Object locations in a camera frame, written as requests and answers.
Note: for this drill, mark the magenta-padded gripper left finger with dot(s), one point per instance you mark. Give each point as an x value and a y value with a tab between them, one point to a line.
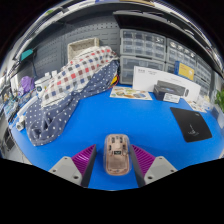
75	166

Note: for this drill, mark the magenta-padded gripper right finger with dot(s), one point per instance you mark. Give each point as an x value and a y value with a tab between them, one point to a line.
150	166

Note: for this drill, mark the translucent pink computer mouse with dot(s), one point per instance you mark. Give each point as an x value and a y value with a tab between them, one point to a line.
116	156

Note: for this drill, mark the black mouse pad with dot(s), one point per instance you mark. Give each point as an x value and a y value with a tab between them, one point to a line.
190	123

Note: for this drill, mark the navy polka dot cloth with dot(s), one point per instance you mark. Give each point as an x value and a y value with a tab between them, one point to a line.
50	116

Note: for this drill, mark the white plastic tube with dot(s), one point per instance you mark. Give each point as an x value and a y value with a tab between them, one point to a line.
25	113

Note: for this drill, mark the colourful sticker sheet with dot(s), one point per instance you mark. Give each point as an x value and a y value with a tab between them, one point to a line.
130	92
196	106

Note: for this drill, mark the white keyboard packaging box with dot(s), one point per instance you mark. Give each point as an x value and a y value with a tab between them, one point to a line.
146	76

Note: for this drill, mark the small yellow plastic object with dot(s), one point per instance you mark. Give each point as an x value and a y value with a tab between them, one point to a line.
115	81

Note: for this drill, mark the purple plastic bag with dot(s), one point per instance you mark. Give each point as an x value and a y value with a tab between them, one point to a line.
27	83

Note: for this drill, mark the green plant in white pot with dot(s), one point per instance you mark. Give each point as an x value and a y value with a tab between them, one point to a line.
220	100

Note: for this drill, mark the red blue checkered cloth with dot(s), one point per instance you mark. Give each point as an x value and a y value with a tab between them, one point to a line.
83	70

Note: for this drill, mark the yellow and blue box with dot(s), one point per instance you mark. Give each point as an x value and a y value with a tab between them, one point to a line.
185	70

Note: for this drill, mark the white woven basket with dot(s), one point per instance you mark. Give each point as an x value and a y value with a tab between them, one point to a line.
81	45

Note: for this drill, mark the grey pegboard panel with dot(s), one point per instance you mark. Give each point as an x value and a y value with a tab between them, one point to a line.
86	33

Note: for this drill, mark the dark overhead shelf unit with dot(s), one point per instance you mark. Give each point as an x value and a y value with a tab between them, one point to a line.
150	20

